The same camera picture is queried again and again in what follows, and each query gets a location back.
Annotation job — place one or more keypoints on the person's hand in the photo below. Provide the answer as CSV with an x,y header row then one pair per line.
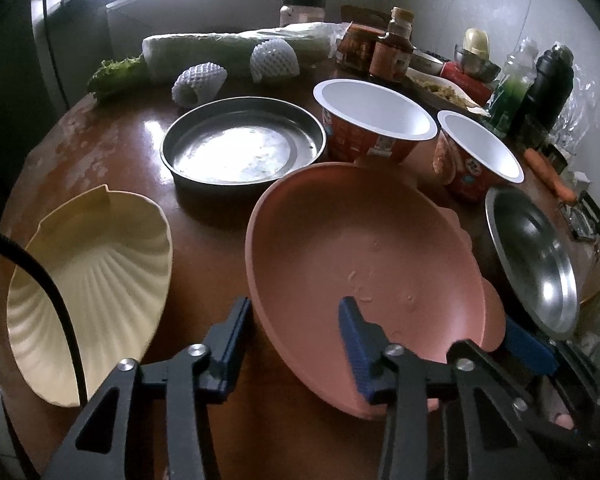
x,y
562,418

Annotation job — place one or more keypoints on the yellow shell-shaped plate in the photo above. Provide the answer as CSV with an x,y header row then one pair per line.
x,y
110,254

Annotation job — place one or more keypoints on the orange carrot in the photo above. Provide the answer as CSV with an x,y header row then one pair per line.
x,y
542,168

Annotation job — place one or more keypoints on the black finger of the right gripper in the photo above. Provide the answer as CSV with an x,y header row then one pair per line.
x,y
571,373
530,404

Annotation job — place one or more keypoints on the black thermos bottle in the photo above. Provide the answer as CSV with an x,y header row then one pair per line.
x,y
551,88

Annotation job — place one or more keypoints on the wrapped napa cabbage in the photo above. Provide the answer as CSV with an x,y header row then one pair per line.
x,y
167,56

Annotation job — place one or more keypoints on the wooden chair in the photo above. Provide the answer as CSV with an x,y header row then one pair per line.
x,y
364,16

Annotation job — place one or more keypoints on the dish with food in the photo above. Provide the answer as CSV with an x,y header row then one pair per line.
x,y
446,90

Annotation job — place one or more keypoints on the green leafy lettuce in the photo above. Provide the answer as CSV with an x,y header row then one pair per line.
x,y
114,77

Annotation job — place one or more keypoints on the clear bottle green liquid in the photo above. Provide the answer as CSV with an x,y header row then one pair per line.
x,y
516,77

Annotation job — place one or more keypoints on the brown sauce bottle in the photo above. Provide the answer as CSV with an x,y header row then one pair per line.
x,y
393,50

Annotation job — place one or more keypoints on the red paper noodle bowl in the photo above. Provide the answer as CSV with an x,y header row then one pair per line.
x,y
364,119

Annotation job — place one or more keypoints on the dark refrigerator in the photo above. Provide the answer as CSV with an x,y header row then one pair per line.
x,y
71,39

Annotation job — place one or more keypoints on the pink plastic plate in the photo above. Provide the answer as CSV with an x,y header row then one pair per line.
x,y
336,230

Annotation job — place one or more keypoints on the fruit in white foam net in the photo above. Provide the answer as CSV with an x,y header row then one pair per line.
x,y
198,85

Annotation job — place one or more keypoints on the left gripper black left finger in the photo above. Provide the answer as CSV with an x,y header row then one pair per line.
x,y
112,438

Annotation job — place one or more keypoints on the round metal pan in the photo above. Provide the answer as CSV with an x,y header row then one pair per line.
x,y
235,145

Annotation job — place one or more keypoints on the shiny metal bowl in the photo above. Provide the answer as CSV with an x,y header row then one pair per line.
x,y
534,262

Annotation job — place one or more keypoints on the red package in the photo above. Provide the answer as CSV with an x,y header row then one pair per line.
x,y
476,90

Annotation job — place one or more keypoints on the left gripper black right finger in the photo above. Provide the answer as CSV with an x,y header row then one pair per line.
x,y
388,374

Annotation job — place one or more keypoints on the orange sauce jar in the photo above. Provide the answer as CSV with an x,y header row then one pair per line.
x,y
356,48

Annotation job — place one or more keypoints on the yellow-lid metal container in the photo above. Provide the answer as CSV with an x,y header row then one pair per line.
x,y
472,56

